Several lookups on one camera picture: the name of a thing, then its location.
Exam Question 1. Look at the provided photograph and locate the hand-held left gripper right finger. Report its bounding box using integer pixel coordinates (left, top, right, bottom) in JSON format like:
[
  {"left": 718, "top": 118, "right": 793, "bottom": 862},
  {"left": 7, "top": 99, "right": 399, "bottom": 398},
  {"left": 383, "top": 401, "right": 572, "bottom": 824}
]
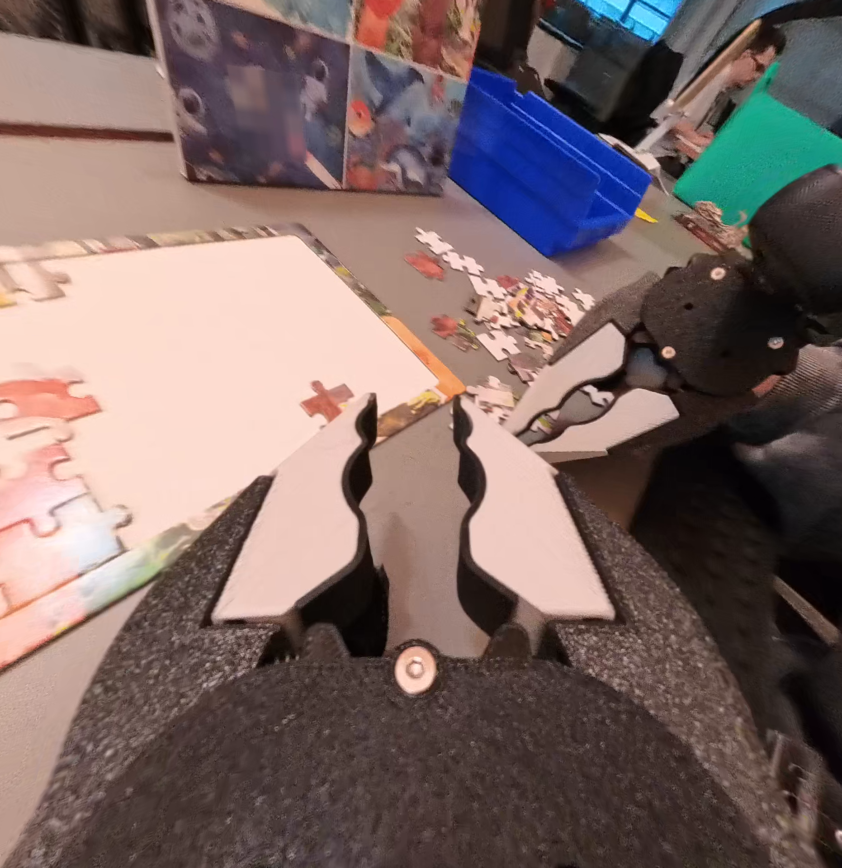
[{"left": 450, "top": 395, "right": 616, "bottom": 644}]

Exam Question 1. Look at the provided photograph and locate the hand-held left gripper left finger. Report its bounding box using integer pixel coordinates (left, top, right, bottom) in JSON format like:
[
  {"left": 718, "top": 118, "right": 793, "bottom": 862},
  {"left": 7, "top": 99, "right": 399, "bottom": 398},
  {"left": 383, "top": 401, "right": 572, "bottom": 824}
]
[{"left": 211, "top": 392, "right": 379, "bottom": 644}]

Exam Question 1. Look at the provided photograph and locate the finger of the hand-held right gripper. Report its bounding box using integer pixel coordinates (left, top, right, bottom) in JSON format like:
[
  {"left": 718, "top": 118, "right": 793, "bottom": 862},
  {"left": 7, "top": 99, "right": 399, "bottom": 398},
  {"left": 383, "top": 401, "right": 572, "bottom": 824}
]
[
  {"left": 506, "top": 322, "right": 630, "bottom": 436},
  {"left": 528, "top": 387, "right": 681, "bottom": 465}
]

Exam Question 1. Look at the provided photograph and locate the pile of puzzle pieces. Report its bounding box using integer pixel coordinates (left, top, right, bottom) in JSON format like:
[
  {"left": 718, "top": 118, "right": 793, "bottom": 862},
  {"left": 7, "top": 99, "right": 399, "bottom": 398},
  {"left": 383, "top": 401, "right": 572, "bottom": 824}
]
[{"left": 404, "top": 227, "right": 598, "bottom": 421}]

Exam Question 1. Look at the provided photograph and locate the cardboard puzzle frame tray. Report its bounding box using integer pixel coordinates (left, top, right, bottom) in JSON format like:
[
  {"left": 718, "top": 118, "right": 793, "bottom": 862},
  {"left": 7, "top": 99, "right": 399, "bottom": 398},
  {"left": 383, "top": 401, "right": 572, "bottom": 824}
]
[{"left": 0, "top": 224, "right": 466, "bottom": 679}]

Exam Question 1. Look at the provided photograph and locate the red and white puzzle piece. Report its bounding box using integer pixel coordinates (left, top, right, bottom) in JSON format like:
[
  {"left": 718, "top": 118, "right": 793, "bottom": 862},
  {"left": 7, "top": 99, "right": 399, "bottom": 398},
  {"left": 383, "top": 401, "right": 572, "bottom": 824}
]
[{"left": 0, "top": 376, "right": 103, "bottom": 425}]

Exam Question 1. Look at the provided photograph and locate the yellow and grey puzzle piece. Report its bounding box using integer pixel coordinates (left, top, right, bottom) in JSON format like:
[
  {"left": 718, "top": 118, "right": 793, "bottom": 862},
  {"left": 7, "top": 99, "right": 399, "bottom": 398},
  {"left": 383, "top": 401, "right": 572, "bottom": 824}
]
[{"left": 0, "top": 261, "right": 72, "bottom": 304}]

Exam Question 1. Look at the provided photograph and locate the person's right forearm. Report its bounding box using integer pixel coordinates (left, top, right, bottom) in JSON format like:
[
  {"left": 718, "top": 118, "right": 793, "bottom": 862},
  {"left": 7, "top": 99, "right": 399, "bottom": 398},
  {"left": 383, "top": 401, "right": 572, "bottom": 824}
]
[{"left": 726, "top": 339, "right": 842, "bottom": 564}]

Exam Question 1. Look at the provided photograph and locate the adjacent grey desk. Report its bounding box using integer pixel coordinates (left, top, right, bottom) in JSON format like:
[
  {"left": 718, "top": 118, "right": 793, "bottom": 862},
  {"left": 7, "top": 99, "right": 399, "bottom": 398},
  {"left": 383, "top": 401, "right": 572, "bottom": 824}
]
[{"left": 0, "top": 30, "right": 174, "bottom": 143}]

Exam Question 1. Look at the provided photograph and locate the brown puzzle piece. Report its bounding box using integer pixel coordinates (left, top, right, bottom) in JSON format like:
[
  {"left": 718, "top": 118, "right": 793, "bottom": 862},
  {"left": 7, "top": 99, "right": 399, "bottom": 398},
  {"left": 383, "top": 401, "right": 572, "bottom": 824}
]
[{"left": 300, "top": 380, "right": 354, "bottom": 423}]

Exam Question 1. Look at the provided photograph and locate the large green plastic crate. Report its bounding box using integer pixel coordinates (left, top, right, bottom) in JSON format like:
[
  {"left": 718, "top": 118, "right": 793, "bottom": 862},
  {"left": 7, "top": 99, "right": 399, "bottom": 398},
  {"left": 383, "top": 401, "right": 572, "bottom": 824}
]
[{"left": 673, "top": 62, "right": 842, "bottom": 212}]

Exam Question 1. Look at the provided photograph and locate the black dimpled chair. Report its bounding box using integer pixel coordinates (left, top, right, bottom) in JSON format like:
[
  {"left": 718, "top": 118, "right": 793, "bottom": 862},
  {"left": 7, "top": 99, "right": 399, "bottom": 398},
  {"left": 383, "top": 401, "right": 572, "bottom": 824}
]
[{"left": 628, "top": 434, "right": 842, "bottom": 868}]

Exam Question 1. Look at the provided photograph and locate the blue plastic bin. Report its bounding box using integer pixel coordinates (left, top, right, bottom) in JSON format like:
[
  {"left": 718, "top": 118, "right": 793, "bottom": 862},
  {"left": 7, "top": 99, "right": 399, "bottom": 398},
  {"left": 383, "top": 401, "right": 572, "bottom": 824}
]
[{"left": 448, "top": 66, "right": 654, "bottom": 259}]

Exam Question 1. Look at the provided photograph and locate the red curl-print puzzle piece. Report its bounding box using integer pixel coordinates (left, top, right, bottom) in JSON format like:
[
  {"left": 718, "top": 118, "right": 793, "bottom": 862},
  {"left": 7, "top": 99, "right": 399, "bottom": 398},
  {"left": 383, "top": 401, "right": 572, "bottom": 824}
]
[{"left": 0, "top": 444, "right": 90, "bottom": 523}]

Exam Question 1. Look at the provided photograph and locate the printed puzzle box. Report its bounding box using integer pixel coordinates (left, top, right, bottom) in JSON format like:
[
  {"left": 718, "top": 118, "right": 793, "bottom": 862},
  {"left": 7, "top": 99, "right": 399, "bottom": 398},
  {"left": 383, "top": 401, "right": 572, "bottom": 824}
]
[{"left": 146, "top": 0, "right": 483, "bottom": 198}]

